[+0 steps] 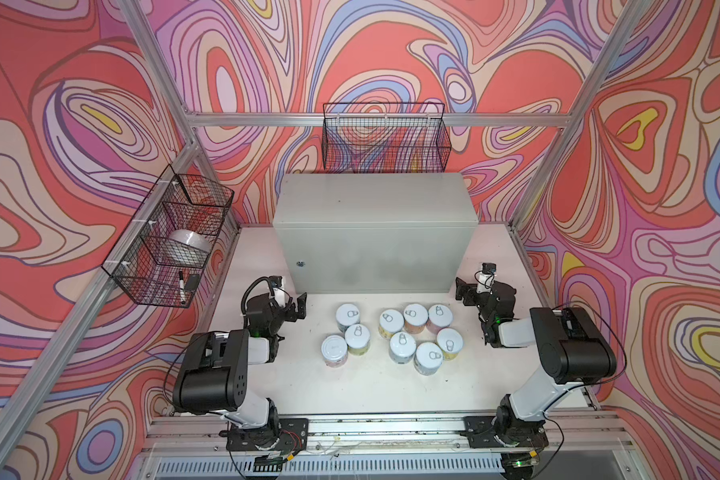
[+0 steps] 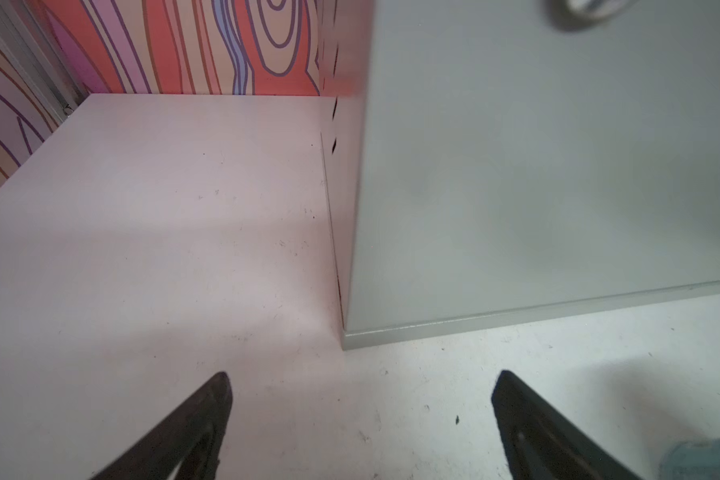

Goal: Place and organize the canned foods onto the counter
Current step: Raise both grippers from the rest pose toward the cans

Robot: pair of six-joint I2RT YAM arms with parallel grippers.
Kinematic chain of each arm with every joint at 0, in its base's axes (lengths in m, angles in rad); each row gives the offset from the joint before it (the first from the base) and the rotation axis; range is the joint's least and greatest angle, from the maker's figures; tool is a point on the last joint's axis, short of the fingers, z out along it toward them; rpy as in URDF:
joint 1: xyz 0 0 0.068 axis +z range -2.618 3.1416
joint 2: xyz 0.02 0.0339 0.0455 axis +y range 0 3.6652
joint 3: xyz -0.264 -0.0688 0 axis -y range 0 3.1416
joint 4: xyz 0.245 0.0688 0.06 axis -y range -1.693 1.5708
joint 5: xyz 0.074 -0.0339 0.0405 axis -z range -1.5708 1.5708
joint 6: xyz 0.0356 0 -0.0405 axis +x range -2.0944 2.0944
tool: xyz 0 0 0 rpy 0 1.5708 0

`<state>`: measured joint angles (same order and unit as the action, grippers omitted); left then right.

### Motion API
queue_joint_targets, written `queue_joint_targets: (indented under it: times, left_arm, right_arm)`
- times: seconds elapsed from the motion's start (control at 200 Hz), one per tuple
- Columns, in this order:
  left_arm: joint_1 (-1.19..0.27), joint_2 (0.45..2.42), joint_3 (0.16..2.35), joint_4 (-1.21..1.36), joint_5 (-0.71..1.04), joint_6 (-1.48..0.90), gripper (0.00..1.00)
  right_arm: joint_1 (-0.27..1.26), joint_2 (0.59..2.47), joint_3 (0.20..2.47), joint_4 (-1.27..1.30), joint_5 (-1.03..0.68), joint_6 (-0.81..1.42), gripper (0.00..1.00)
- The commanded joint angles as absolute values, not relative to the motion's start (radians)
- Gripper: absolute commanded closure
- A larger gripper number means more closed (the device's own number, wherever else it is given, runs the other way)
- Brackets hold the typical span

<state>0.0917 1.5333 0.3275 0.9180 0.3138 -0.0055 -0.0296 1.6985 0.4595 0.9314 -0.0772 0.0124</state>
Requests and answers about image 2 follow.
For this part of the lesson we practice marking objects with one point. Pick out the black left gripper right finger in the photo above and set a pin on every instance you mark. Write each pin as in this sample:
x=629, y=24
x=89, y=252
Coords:
x=540, y=443

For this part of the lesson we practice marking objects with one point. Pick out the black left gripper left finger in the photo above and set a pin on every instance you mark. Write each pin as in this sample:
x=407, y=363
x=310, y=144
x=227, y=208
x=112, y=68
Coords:
x=186, y=444

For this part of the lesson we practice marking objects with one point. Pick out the teal label can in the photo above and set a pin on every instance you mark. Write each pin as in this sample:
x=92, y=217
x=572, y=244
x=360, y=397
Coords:
x=692, y=460

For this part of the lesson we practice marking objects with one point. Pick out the grey metal cabinet box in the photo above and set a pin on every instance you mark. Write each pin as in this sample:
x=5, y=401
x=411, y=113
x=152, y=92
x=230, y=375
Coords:
x=491, y=163

